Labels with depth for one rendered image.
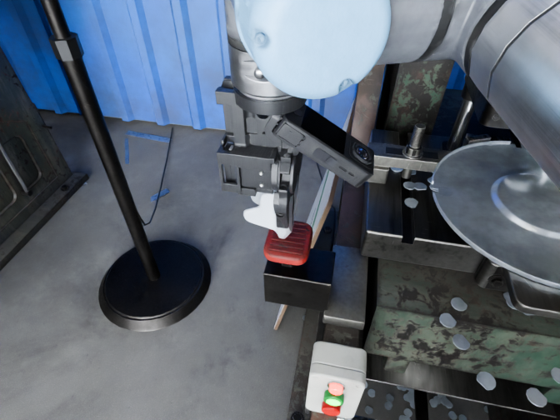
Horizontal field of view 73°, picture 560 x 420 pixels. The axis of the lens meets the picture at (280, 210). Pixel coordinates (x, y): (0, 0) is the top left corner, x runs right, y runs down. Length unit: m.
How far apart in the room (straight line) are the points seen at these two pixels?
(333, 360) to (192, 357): 0.77
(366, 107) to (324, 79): 0.68
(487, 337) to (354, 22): 0.53
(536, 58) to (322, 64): 0.10
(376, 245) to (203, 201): 1.18
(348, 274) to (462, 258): 0.17
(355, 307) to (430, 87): 0.45
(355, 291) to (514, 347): 0.24
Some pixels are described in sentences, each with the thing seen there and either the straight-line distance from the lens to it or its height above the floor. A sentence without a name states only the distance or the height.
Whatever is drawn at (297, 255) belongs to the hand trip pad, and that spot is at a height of 0.75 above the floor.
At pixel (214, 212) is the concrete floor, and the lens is 1.65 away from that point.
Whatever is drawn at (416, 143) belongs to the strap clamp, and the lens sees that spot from 0.67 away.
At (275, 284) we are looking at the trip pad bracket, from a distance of 0.55.
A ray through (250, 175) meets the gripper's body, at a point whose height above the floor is 0.88.
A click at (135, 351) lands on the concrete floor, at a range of 1.34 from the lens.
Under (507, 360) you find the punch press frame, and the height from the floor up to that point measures 0.56.
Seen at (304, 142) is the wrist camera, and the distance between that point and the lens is 0.38.
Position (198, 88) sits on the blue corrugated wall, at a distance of 2.04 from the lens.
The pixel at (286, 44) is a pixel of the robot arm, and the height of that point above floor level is 1.06.
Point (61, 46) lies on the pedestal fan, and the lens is 0.94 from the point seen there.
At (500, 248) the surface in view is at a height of 0.78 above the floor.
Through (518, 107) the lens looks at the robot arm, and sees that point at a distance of 0.23.
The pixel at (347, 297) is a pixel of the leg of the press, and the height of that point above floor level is 0.64.
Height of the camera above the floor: 1.13
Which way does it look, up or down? 44 degrees down
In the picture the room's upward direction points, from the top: straight up
